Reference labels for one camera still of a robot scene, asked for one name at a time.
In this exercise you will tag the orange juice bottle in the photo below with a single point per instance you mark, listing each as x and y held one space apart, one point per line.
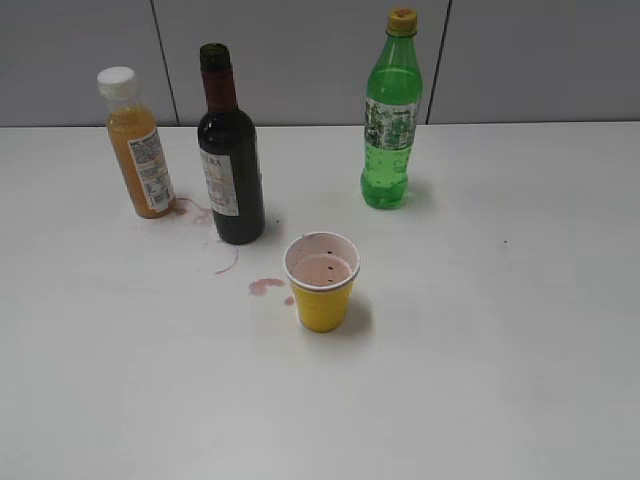
133 133

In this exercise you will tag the dark red wine bottle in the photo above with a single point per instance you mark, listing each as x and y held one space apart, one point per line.
228 147

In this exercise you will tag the green soda bottle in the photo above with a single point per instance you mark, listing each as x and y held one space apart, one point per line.
393 96

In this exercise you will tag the yellow paper cup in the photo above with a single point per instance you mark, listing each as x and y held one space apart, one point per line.
321 268

